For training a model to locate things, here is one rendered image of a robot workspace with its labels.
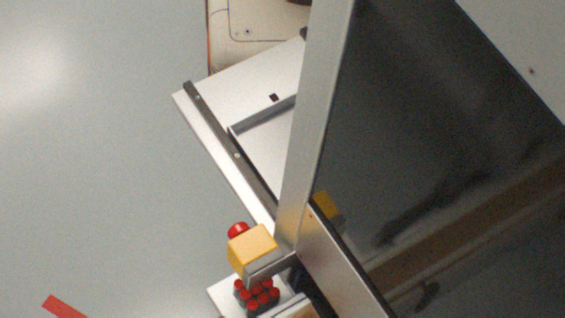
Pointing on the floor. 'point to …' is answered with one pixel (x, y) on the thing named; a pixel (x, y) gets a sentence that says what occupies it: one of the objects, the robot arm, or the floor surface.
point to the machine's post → (312, 117)
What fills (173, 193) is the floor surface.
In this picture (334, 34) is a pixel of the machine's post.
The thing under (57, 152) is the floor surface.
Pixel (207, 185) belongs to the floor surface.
